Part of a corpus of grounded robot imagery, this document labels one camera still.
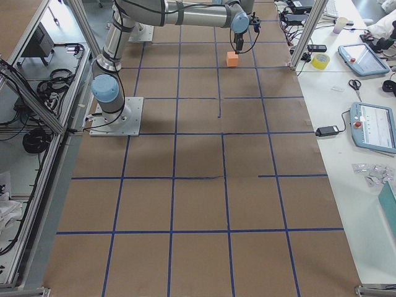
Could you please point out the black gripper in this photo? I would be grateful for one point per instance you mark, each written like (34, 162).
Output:
(237, 39)

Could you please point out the orange foam block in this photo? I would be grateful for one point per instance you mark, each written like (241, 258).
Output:
(232, 59)

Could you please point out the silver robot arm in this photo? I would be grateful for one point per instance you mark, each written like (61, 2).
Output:
(134, 21)

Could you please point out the yellow tape roll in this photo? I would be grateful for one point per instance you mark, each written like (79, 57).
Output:
(320, 61)

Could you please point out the white paper cup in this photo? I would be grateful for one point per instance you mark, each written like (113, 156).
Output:
(340, 24)

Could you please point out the blue teach pendant far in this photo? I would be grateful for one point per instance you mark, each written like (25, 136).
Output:
(362, 59)

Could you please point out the blue teach pendant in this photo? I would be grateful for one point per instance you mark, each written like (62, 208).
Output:
(362, 59)
(373, 127)

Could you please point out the black power brick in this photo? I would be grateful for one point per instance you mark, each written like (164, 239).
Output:
(327, 131)

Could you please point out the brown paper table cover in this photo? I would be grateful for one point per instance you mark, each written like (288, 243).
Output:
(223, 193)

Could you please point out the blue teach pendant near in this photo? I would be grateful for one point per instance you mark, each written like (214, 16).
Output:
(373, 127)

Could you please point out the aluminium frame post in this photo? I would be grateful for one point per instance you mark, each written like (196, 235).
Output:
(313, 19)

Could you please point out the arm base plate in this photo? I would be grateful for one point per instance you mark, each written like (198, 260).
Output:
(128, 124)
(141, 33)

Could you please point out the black handled scissors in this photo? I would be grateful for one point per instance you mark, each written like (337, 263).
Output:
(355, 84)

